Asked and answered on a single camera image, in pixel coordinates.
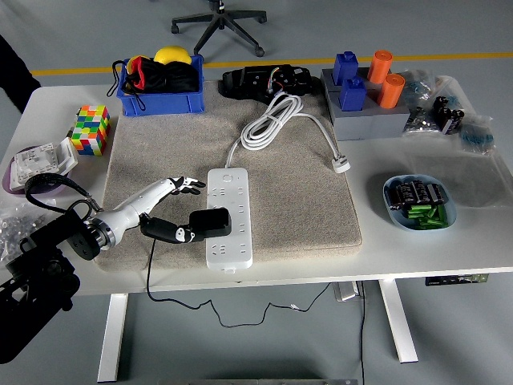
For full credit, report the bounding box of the black table control panel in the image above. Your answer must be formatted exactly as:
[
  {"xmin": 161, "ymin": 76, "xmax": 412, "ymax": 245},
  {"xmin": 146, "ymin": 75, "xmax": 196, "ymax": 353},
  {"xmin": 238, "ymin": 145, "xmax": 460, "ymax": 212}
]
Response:
[{"xmin": 425, "ymin": 274, "xmax": 491, "ymax": 287}]

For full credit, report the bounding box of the clear bag of blue parts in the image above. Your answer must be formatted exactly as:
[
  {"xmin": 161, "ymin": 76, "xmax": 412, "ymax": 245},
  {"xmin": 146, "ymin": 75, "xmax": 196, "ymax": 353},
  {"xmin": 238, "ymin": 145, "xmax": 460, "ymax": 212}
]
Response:
[
  {"xmin": 456, "ymin": 114, "xmax": 496, "ymax": 156},
  {"xmin": 400, "ymin": 68, "xmax": 438, "ymax": 106}
]

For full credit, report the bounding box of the clear bag of black capacitors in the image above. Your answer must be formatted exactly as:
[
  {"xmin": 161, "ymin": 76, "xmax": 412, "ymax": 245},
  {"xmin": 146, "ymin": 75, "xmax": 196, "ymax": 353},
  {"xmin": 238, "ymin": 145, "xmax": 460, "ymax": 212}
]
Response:
[{"xmin": 431, "ymin": 95, "xmax": 466, "ymax": 133}]

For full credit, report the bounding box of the yellow ball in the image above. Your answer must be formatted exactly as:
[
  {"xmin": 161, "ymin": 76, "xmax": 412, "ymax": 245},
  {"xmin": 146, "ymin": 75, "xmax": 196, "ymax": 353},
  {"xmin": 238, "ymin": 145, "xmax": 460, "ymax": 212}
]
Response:
[{"xmin": 153, "ymin": 46, "xmax": 192, "ymax": 65}]

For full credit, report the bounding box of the black office chair base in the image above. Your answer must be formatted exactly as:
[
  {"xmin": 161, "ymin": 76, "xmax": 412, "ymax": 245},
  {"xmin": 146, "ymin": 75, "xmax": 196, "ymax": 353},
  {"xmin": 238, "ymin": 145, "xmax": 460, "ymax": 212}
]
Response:
[{"xmin": 171, "ymin": 0, "xmax": 268, "ymax": 58}]

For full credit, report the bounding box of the white coiled power cord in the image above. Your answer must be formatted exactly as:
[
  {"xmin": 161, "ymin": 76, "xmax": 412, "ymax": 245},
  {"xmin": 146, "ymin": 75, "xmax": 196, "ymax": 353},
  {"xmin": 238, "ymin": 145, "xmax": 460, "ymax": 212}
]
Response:
[{"xmin": 224, "ymin": 91, "xmax": 353, "ymax": 174}]

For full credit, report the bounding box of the grey block base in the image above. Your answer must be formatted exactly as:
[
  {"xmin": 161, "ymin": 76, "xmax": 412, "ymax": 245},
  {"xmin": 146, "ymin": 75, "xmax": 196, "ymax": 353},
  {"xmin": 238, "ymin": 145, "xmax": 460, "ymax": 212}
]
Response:
[{"xmin": 320, "ymin": 67, "xmax": 412, "ymax": 142}]

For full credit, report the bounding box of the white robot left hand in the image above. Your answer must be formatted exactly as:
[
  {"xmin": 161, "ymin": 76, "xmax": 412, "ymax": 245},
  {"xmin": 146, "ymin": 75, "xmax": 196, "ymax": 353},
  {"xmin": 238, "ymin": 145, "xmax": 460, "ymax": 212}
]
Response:
[{"xmin": 95, "ymin": 175, "xmax": 208, "ymax": 245}]

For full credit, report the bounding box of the clear bag of metal screws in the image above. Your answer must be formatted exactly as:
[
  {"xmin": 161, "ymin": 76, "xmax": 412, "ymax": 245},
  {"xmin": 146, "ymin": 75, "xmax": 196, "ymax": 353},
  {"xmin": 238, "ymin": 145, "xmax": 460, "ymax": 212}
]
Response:
[{"xmin": 0, "ymin": 198, "xmax": 61, "ymax": 265}]

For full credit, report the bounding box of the black plug with cord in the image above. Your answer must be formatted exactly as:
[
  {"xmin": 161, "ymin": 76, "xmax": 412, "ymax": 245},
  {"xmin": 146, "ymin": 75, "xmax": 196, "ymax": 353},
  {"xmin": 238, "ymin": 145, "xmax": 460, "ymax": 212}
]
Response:
[{"xmin": 146, "ymin": 207, "xmax": 333, "ymax": 328}]

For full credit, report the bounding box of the grey-brown mat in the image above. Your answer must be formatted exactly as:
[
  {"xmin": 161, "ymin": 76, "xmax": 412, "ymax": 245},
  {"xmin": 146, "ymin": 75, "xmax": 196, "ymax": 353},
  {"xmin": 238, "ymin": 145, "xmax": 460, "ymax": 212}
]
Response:
[{"xmin": 92, "ymin": 78, "xmax": 364, "ymax": 274}]

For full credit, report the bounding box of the blue plastic bin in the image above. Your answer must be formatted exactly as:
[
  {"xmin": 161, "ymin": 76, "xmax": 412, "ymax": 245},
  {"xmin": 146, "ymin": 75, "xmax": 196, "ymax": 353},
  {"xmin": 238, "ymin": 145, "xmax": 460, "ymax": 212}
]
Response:
[{"xmin": 115, "ymin": 55, "xmax": 205, "ymax": 118}]

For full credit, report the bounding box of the large empty clear bag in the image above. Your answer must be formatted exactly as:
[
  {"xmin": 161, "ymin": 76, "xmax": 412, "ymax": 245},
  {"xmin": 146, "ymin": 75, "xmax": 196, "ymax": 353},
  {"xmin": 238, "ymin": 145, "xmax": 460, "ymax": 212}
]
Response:
[{"xmin": 404, "ymin": 75, "xmax": 513, "ymax": 208}]

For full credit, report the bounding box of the black drawstring bag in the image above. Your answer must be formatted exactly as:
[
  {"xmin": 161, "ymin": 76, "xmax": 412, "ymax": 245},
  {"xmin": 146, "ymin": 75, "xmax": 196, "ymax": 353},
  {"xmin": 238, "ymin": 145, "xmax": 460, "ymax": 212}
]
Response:
[{"xmin": 107, "ymin": 55, "xmax": 201, "ymax": 111}]

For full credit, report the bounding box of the purple bowl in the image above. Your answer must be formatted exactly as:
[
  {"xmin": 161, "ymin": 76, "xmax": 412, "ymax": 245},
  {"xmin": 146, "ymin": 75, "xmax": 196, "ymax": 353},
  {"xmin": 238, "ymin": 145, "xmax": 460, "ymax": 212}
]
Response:
[{"xmin": 2, "ymin": 146, "xmax": 73, "ymax": 197}]

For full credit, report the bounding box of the clear bag of dark parts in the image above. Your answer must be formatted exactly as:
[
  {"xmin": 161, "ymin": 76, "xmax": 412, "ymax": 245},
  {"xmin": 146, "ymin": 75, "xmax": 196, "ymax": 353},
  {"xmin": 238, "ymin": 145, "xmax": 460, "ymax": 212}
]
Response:
[{"xmin": 402, "ymin": 106, "xmax": 442, "ymax": 137}]

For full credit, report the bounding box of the thin black hanging cable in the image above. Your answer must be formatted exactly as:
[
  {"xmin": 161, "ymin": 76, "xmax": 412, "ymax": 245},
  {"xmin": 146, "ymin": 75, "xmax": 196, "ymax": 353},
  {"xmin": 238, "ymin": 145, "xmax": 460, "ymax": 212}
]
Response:
[{"xmin": 358, "ymin": 280, "xmax": 368, "ymax": 385}]

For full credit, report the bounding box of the white table leg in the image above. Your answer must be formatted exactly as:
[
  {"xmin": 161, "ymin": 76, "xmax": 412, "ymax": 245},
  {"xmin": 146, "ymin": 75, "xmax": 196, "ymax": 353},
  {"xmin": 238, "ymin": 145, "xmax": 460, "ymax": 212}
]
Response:
[
  {"xmin": 97, "ymin": 293, "xmax": 129, "ymax": 383},
  {"xmin": 378, "ymin": 279, "xmax": 420, "ymax": 365}
]

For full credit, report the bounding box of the light blue bowl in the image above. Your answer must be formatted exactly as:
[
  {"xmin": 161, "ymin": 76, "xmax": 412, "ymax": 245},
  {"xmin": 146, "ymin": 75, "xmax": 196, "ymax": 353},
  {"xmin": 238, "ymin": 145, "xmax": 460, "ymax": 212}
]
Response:
[{"xmin": 382, "ymin": 173, "xmax": 458, "ymax": 233}]

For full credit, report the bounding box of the white power strip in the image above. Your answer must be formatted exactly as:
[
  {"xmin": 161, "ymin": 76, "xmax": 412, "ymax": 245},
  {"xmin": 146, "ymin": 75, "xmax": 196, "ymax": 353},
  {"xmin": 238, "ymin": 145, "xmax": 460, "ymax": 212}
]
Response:
[{"xmin": 205, "ymin": 167, "xmax": 254, "ymax": 276}]

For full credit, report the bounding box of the silver metal bracket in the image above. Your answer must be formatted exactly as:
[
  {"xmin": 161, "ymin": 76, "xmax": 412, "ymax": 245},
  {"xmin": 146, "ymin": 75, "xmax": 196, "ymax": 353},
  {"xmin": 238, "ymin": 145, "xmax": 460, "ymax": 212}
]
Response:
[{"xmin": 333, "ymin": 282, "xmax": 361, "ymax": 302}]

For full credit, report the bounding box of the blue block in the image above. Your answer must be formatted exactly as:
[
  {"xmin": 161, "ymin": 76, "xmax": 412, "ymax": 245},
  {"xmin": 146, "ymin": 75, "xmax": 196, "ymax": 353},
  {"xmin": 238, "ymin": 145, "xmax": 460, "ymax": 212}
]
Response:
[
  {"xmin": 338, "ymin": 76, "xmax": 368, "ymax": 112},
  {"xmin": 332, "ymin": 51, "xmax": 359, "ymax": 86}
]

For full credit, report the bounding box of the orange cylinder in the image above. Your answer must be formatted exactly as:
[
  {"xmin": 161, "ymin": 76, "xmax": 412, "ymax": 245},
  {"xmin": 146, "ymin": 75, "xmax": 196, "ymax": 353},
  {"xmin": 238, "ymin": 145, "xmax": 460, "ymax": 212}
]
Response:
[
  {"xmin": 366, "ymin": 49, "xmax": 393, "ymax": 84},
  {"xmin": 377, "ymin": 73, "xmax": 406, "ymax": 110}
]

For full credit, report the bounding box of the multicolour puzzle cube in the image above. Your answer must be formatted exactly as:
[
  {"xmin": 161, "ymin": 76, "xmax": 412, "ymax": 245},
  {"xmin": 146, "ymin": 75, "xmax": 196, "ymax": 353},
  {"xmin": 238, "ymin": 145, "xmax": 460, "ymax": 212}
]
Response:
[{"xmin": 71, "ymin": 104, "xmax": 111, "ymax": 156}]

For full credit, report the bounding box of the black electronic device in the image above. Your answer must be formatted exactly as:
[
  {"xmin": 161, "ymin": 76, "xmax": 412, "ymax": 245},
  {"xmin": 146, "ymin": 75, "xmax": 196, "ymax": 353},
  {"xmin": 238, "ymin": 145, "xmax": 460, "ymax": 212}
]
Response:
[{"xmin": 218, "ymin": 63, "xmax": 316, "ymax": 101}]

